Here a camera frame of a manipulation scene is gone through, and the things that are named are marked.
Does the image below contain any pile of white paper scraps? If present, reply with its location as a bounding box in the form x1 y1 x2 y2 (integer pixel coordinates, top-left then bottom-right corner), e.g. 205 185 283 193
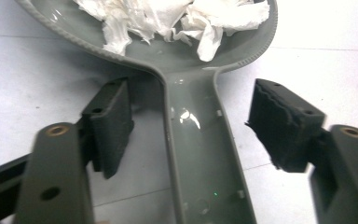
73 0 271 63

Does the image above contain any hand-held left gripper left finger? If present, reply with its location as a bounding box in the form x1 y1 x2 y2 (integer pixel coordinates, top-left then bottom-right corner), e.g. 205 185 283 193
80 77 135 180

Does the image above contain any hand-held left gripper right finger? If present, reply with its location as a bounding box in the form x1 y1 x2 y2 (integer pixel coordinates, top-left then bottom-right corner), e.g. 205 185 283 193
245 77 326 174

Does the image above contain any grey dustpan with orange edge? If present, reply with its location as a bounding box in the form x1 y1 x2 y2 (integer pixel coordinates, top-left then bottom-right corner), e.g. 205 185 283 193
14 0 279 224

